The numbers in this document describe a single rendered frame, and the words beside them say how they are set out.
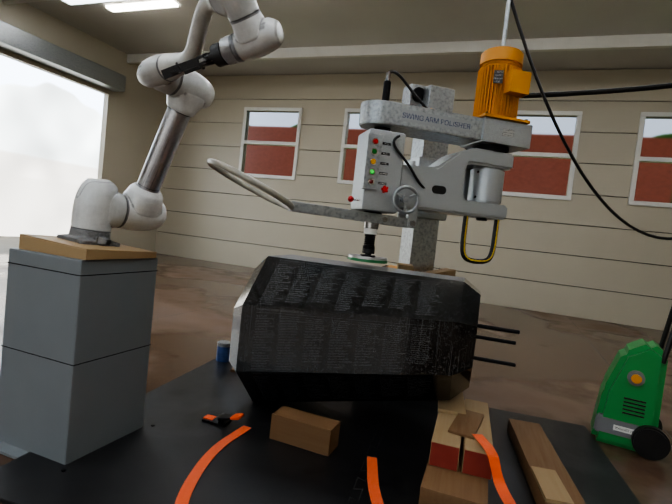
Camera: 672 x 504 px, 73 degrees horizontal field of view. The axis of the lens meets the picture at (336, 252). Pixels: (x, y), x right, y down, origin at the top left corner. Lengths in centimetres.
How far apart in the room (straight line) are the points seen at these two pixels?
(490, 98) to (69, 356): 238
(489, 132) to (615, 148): 605
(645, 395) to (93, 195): 286
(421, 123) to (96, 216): 161
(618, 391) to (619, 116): 628
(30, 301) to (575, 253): 763
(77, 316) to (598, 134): 792
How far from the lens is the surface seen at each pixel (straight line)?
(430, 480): 199
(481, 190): 270
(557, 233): 839
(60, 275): 203
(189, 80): 209
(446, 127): 259
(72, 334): 200
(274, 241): 948
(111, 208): 215
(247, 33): 161
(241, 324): 235
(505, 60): 286
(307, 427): 220
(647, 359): 298
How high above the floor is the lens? 102
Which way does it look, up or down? 3 degrees down
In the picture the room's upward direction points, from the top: 6 degrees clockwise
